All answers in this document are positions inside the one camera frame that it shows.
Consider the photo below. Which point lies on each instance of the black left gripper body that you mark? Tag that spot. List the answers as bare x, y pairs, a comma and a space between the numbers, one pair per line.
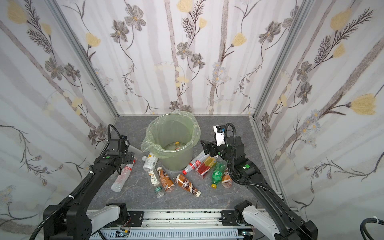
127, 156

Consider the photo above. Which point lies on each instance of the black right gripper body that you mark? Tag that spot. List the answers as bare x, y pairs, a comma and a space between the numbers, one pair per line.
213, 149

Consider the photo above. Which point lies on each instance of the green soda bottle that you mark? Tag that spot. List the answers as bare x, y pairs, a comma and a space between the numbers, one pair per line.
218, 174

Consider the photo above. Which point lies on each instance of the clear water bottle red cap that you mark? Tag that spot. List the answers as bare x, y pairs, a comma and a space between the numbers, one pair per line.
122, 178

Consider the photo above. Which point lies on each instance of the brown milk-tea bottle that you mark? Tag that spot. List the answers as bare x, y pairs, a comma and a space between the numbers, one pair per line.
226, 179

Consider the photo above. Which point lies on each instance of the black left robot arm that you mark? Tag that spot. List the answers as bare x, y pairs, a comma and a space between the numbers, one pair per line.
68, 220

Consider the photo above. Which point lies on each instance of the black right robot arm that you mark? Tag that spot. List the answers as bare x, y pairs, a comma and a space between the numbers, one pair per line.
281, 222

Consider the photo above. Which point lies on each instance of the green plastic bin liner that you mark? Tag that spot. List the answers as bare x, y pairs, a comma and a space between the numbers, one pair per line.
148, 144

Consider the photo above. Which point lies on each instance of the red yellow juice bottle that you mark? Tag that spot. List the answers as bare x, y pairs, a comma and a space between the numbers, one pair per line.
205, 167

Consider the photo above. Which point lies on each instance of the white bottle yellow arrow label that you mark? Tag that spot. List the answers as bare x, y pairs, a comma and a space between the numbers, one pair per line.
150, 162

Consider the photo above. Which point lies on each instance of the white bottle red label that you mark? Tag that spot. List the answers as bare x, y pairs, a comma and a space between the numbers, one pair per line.
195, 162

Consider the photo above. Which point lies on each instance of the small clear cream-label bottle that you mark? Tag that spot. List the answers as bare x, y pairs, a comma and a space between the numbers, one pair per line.
153, 178

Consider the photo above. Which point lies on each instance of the brown coffee bottle centre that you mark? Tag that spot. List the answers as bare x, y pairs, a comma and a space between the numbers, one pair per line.
187, 185

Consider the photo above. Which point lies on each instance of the small green-label clear bottle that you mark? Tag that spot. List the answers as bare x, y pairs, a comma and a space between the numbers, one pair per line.
159, 192

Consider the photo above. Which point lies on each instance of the brown tea bottle left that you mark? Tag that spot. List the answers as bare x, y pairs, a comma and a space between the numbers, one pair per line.
166, 181

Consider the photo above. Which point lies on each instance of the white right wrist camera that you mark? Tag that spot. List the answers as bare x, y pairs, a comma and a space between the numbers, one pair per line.
219, 131

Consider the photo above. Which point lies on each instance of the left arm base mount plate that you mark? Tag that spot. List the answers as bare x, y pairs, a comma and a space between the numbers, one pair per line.
133, 219

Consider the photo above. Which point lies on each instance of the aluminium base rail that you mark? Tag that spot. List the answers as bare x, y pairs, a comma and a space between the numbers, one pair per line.
189, 219

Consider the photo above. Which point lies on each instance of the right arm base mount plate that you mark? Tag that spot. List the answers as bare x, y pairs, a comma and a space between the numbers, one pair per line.
229, 218

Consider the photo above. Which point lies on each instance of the white slotted cable duct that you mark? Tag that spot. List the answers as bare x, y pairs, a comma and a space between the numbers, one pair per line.
171, 234

